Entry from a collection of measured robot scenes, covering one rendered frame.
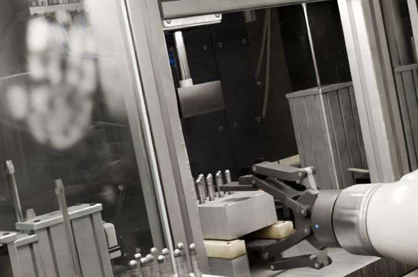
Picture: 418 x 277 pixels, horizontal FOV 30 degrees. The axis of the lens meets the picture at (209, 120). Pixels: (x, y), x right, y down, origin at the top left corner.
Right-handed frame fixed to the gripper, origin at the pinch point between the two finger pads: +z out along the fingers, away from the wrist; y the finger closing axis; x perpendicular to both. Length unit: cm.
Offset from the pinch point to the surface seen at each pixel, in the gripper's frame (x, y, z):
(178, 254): 30.4, 4.6, -24.0
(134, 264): 34.3, 4.6, -22.0
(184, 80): 0.6, 20.9, 7.2
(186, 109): 3.1, 16.7, 4.7
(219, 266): 6.3, -5.8, -0.2
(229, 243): 5.5, -2.5, -2.3
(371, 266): -10.0, -9.8, -13.7
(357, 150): -31.8, 3.2, 3.1
